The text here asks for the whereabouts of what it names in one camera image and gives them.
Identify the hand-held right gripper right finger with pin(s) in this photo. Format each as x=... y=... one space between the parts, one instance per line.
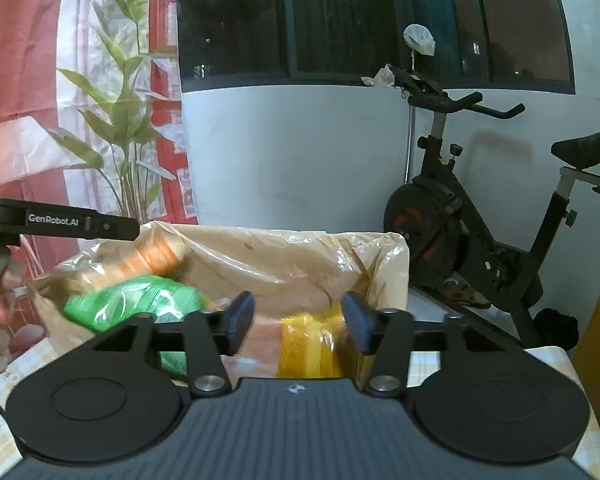
x=358 y=326

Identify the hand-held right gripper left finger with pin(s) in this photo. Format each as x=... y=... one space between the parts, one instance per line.
x=240 y=321

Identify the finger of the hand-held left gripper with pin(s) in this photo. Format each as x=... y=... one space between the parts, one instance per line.
x=117 y=227

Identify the cardboard box with plastic liner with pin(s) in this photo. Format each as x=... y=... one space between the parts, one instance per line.
x=280 y=260

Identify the green snack bag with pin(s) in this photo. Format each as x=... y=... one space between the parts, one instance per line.
x=130 y=302

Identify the yellow snack packet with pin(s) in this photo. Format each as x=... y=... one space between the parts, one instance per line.
x=310 y=345

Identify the black exercise bike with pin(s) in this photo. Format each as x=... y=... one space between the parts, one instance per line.
x=440 y=220

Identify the black bag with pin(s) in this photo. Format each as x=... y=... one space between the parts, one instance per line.
x=557 y=329

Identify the crumpled white tissue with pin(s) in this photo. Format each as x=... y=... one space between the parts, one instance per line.
x=380 y=76

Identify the white plastic bag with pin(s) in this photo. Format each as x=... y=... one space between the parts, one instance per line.
x=420 y=39

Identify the dark window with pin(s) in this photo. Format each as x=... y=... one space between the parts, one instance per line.
x=355 y=15

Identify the printed wall cloth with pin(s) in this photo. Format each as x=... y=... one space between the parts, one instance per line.
x=30 y=85

